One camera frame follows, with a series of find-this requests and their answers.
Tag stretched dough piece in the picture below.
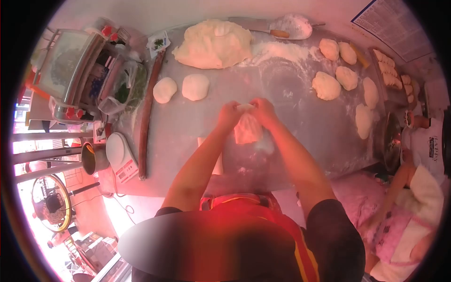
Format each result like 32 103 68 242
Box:
234 103 263 145

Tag metal wok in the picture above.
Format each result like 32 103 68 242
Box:
382 112 403 174

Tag person's left fingers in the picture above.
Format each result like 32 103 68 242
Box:
228 101 246 117

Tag metal pot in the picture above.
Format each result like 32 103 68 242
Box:
81 142 110 176

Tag person's body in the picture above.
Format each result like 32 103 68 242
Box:
118 192 366 282

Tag person's right hand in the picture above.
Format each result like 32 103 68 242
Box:
249 98 279 129

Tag long wooden rolling pin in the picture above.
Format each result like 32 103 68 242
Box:
138 49 166 181

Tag round dough ball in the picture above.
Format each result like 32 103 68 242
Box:
153 77 178 104
182 74 210 101

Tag person's left hand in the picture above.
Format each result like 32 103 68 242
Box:
217 101 246 132

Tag printed paper sheet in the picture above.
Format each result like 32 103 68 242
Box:
351 0 435 63

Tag group of lumpy dough pieces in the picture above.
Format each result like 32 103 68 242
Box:
311 38 380 140

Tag plastic bag of greens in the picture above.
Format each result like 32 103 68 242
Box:
98 60 148 116

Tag wooden handled cleaver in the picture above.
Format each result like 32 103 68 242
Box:
228 16 290 39

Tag metal flour scoop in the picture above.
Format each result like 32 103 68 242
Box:
269 13 326 40

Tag large dough mass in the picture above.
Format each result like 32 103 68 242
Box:
171 19 253 70

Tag pink sack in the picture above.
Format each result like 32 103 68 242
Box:
331 172 386 230

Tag small bag of herbs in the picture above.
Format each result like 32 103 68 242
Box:
147 31 171 59

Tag pile of flour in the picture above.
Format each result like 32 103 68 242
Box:
240 40 319 67

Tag person's right fingers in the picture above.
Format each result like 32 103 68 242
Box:
249 98 265 117

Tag dough sheeter machine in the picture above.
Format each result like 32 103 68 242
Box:
33 26 122 124

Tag tray of folded dumplings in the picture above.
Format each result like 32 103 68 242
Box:
369 47 416 105

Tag white kitchen scale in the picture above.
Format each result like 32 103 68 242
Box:
106 132 139 184

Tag standing fan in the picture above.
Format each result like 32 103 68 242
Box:
31 174 101 233

